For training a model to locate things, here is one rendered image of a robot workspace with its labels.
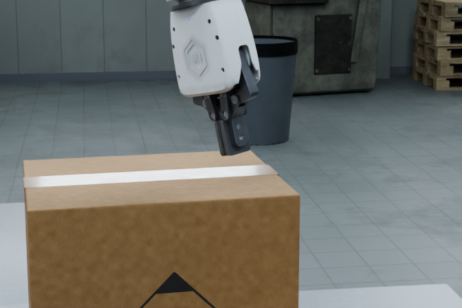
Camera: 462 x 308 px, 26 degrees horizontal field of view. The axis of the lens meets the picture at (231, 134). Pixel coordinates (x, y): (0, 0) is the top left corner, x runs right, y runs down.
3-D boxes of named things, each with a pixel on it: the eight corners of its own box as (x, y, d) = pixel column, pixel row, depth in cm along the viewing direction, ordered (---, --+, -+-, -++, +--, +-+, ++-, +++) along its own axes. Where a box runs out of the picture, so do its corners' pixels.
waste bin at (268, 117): (223, 148, 656) (223, 44, 642) (214, 132, 708) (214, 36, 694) (303, 146, 662) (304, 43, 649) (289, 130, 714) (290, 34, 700)
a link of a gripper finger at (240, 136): (213, 97, 111) (225, 156, 111) (231, 95, 108) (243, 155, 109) (235, 92, 113) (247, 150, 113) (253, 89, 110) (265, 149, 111)
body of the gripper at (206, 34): (150, 3, 112) (170, 101, 113) (203, -12, 104) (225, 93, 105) (203, -6, 117) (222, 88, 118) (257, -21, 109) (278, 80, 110)
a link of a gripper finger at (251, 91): (219, 28, 109) (203, 65, 112) (259, 76, 105) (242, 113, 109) (227, 27, 109) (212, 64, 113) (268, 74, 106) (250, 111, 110)
